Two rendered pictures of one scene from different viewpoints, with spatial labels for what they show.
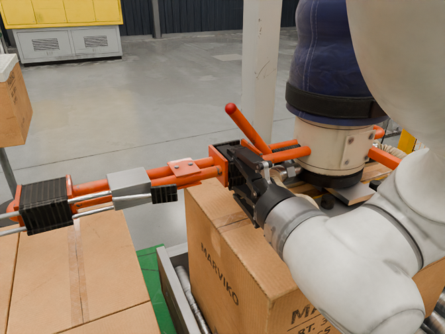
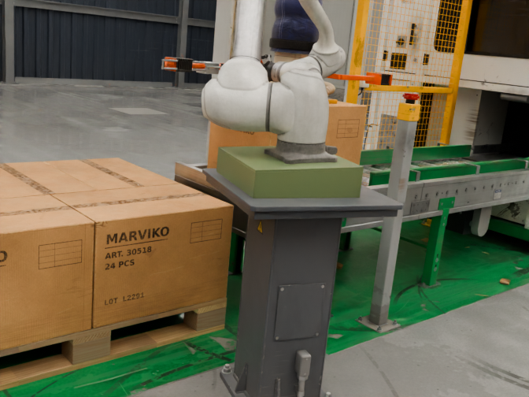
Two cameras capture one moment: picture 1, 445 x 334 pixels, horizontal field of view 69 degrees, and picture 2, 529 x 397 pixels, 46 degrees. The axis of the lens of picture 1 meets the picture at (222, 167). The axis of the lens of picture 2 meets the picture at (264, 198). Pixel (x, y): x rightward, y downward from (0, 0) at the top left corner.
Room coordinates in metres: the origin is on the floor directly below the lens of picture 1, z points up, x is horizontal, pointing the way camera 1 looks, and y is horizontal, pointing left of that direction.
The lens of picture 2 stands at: (-2.02, 0.65, 1.18)
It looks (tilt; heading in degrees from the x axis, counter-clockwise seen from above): 14 degrees down; 343
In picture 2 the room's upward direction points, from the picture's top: 5 degrees clockwise
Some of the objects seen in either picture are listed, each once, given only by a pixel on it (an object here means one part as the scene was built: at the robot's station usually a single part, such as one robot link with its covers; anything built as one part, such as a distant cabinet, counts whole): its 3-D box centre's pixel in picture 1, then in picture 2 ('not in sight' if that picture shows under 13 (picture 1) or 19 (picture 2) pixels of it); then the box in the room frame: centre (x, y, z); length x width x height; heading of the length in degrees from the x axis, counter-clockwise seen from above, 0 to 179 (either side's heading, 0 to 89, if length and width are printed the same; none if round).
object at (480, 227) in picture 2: not in sight; (457, 206); (1.28, -1.64, 0.30); 0.53 x 0.39 x 0.22; 25
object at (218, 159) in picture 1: (234, 162); not in sight; (0.60, -0.03, 1.08); 0.10 x 0.08 x 0.06; 25
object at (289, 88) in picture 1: (339, 92); (294, 45); (0.70, -0.25, 1.19); 0.23 x 0.23 x 0.04
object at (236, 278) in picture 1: (314, 253); (286, 143); (0.67, -0.26, 0.75); 0.60 x 0.40 x 0.40; 117
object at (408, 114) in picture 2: not in sight; (393, 218); (0.32, -0.66, 0.50); 0.07 x 0.07 x 1.00; 25
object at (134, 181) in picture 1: (130, 187); (207, 67); (0.51, 0.17, 1.07); 0.07 x 0.07 x 0.04; 25
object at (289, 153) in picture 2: not in sight; (305, 148); (-0.17, -0.04, 0.87); 0.22 x 0.18 x 0.06; 99
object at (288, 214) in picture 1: (296, 228); (282, 73); (0.38, -0.11, 1.08); 0.09 x 0.06 x 0.09; 114
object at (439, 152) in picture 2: not in sight; (393, 153); (1.41, -1.20, 0.60); 1.60 x 0.10 x 0.09; 115
